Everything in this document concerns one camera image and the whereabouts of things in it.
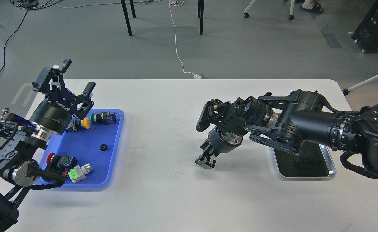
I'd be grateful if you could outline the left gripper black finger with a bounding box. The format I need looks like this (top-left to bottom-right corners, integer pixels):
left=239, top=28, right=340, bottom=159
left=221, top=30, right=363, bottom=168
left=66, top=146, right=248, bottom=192
left=32, top=59, right=72, bottom=99
left=71, top=82, right=95, bottom=119

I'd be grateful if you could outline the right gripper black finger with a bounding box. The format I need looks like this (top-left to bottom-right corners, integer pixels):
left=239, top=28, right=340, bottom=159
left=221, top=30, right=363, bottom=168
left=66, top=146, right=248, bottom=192
left=195, top=155, right=216, bottom=169
left=200, top=139, right=213, bottom=156

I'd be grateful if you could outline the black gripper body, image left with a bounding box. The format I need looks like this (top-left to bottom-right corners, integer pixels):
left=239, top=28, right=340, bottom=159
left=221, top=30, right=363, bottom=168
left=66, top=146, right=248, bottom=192
left=30, top=93, right=78, bottom=135

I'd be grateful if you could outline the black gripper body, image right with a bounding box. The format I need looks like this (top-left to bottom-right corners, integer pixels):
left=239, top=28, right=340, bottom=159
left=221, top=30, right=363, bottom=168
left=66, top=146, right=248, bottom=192
left=208, top=127, right=243, bottom=155

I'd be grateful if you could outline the black robot arm, image right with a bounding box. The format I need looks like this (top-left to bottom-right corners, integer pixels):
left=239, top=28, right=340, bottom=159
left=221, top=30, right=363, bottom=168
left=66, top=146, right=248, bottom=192
left=195, top=89, right=378, bottom=179

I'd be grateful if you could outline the blue plastic tray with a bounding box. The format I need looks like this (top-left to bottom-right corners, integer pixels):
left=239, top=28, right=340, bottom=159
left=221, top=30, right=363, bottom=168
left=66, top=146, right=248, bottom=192
left=39, top=108, right=125, bottom=191

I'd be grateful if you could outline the silver metal tray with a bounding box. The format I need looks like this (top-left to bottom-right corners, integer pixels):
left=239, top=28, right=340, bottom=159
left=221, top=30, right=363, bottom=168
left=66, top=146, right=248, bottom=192
left=273, top=141, right=336, bottom=181

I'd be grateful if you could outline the white office chair base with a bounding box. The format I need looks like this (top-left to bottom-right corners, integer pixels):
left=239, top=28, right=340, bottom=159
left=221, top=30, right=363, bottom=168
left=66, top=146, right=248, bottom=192
left=243, top=0, right=297, bottom=21

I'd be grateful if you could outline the person's sandaled foot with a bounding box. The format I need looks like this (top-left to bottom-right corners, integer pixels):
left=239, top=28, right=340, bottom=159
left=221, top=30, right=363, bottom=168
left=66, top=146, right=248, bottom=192
left=300, top=0, right=324, bottom=14

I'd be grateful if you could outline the yellow push button switch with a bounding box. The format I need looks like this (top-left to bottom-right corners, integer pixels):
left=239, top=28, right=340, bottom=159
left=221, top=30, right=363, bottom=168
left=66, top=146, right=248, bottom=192
left=65, top=117, right=90, bottom=133

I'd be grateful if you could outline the green push button switch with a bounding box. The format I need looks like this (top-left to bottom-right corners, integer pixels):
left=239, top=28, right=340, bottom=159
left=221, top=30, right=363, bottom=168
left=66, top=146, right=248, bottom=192
left=90, top=111, right=116, bottom=125

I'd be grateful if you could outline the red push button switch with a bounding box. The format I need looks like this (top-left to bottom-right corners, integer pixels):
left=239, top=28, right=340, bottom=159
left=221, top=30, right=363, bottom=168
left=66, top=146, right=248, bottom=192
left=45, top=152, right=78, bottom=178

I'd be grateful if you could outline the black cable on floor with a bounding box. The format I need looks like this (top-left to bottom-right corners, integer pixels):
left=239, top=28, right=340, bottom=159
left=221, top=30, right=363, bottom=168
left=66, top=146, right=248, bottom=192
left=0, top=0, right=54, bottom=117

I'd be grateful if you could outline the white green connector switch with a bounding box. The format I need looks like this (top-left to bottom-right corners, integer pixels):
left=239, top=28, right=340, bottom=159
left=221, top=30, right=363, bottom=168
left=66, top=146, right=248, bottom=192
left=68, top=163, right=93, bottom=184

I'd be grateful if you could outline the white cable on floor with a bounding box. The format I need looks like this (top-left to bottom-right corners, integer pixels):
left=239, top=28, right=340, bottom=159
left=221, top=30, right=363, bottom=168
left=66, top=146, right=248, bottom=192
left=58, top=0, right=202, bottom=79

